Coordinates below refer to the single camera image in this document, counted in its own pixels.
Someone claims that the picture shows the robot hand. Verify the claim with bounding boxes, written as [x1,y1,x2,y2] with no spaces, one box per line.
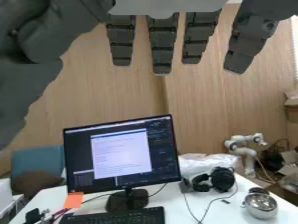
[0,0,298,151]

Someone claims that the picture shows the blue chair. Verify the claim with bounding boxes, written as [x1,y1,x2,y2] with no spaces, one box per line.
[9,144,67,201]

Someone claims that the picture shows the black computer monitor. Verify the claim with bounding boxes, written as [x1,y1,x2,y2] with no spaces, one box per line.
[61,114,182,212]

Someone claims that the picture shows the orange sticky note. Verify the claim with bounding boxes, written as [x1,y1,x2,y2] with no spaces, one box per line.
[63,191,85,210]

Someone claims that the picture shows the white plastic bag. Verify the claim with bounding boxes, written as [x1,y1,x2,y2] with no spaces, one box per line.
[177,152,243,183]

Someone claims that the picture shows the black keyboard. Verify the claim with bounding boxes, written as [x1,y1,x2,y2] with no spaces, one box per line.
[59,206,166,224]

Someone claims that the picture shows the small white jointed device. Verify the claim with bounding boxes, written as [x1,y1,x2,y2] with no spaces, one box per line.
[222,132,269,178]

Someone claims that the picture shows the black headphones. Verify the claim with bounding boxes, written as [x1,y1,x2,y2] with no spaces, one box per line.
[190,166,237,194]

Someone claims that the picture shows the metal bowl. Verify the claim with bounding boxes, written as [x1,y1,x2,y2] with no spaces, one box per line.
[242,192,281,220]

